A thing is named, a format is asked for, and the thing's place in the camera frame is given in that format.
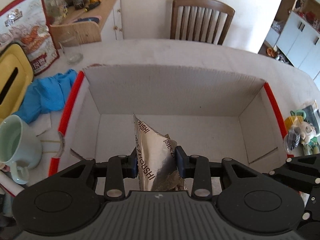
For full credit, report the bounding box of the yellow green tissue box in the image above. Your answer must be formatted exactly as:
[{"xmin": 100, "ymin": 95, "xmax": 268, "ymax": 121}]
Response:
[{"xmin": 1, "ymin": 42, "xmax": 34, "ymax": 120}]

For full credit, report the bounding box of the white patterned tissue pack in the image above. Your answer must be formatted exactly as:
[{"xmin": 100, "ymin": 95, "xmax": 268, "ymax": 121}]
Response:
[{"xmin": 302, "ymin": 100, "xmax": 320, "ymax": 135}]

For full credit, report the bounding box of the silver foil snack bag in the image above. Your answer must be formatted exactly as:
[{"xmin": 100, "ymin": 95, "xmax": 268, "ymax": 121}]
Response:
[{"xmin": 133, "ymin": 116, "xmax": 187, "ymax": 191}]

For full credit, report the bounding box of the brown wooden chair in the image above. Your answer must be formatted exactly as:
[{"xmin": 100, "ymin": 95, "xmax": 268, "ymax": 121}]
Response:
[{"xmin": 170, "ymin": 0, "xmax": 235, "ymax": 45}]

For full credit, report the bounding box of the white wooden side cabinet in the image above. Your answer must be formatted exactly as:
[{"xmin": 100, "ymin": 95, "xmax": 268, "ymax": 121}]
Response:
[{"xmin": 50, "ymin": 0, "xmax": 124, "ymax": 46}]

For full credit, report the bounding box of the red snack bag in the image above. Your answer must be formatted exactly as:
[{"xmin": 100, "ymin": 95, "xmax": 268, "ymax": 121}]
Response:
[{"xmin": 1, "ymin": 0, "xmax": 59, "ymax": 76}]

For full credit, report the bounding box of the teal round ball toy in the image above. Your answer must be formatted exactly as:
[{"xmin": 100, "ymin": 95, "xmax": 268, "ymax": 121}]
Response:
[{"xmin": 290, "ymin": 109, "xmax": 306, "ymax": 120}]

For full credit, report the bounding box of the screwdriver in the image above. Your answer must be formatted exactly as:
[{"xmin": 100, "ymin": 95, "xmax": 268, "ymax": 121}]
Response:
[{"xmin": 85, "ymin": 1, "xmax": 101, "ymax": 12}]

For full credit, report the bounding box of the white wall cabinet unit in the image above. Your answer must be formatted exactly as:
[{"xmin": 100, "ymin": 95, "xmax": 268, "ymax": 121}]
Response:
[{"xmin": 264, "ymin": 0, "xmax": 319, "ymax": 81}]

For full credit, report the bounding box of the mint green mug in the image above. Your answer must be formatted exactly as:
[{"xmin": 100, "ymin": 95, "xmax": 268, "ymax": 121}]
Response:
[{"xmin": 1, "ymin": 115, "xmax": 42, "ymax": 185}]

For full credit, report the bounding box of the clear drinking glass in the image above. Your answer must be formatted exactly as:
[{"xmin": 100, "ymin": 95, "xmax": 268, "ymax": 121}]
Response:
[{"xmin": 58, "ymin": 32, "xmax": 83, "ymax": 64}]

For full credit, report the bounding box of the dark glass jar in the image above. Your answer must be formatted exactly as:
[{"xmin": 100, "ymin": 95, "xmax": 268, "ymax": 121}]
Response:
[{"xmin": 72, "ymin": 0, "xmax": 86, "ymax": 10}]

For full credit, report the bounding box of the yellow small carton box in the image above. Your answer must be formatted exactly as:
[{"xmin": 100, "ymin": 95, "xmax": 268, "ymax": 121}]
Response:
[{"xmin": 284, "ymin": 115, "xmax": 304, "ymax": 129}]

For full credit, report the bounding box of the red white cardboard box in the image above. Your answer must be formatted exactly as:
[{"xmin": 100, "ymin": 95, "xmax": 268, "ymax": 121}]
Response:
[{"xmin": 49, "ymin": 65, "xmax": 287, "ymax": 174}]

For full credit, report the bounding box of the green dumpling plush toy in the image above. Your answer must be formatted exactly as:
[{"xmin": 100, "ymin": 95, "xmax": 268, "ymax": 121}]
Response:
[{"xmin": 303, "ymin": 137, "xmax": 320, "ymax": 155}]

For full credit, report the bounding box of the blue cloth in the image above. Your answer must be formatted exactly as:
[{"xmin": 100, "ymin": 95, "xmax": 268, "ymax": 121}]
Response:
[{"xmin": 14, "ymin": 69, "xmax": 77, "ymax": 124}]

